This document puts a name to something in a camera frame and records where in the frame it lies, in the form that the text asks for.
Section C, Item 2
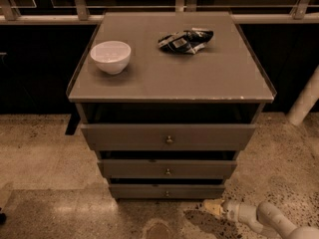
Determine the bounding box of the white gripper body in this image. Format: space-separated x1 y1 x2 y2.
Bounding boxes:
222 200 258 227

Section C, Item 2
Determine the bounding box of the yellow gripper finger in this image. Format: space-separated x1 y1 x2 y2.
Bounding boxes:
203 199 224 217

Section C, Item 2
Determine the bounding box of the grey bottom drawer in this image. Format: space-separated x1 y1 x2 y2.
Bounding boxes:
109 184 225 199

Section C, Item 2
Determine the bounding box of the grey drawer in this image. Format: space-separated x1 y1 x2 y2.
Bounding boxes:
109 184 225 199
81 123 255 151
98 159 237 179

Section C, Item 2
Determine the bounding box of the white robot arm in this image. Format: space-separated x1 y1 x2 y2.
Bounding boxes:
203 199 319 239

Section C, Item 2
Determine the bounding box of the grey middle drawer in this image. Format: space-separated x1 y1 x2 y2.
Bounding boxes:
98 159 237 179

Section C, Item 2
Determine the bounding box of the grey wooden drawer cabinet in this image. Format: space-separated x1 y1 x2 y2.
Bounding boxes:
68 13 276 186

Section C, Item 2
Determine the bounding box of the grey top drawer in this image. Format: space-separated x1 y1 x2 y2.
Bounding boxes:
81 123 255 151

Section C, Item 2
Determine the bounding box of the white angled floor pipe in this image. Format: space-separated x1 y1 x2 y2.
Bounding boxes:
287 66 319 125

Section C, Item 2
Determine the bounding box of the crumpled blue chip bag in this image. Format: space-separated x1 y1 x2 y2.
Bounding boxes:
158 28 214 55

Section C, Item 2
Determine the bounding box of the white ceramic bowl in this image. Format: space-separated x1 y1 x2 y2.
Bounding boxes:
90 41 132 75

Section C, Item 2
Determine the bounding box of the metal window railing frame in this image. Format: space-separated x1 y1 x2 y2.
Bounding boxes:
0 0 319 24

